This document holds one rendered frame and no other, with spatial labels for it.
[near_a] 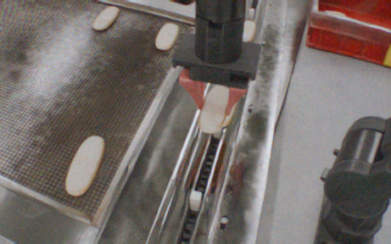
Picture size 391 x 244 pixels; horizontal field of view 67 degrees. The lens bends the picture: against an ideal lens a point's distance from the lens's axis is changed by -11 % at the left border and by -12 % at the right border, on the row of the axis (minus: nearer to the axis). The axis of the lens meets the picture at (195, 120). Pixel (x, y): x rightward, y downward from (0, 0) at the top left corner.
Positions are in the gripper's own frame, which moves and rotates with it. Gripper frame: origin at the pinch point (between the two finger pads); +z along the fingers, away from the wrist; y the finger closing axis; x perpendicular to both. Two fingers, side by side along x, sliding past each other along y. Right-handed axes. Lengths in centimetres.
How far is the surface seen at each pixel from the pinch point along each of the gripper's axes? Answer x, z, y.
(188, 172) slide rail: 6.4, 7.9, 2.2
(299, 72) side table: -27.5, 10.9, -13.6
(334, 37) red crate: -38.8, 6.6, -21.4
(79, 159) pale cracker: 12.5, 2.1, 15.5
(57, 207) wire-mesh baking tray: 20.1, 2.0, 14.7
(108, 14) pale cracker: -22.6, 0.0, 27.9
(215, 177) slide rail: 6.3, 7.9, -1.8
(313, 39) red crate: -39.1, 8.4, -16.5
